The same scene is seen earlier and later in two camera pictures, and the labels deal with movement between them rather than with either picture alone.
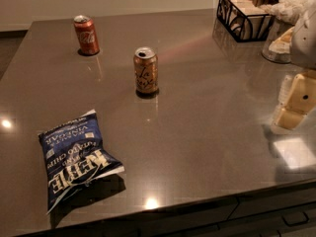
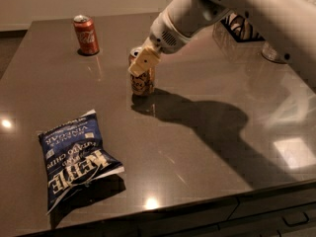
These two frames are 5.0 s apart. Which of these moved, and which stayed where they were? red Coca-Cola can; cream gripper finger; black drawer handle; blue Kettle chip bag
Moved: cream gripper finger
Stayed: red Coca-Cola can; black drawer handle; blue Kettle chip bag
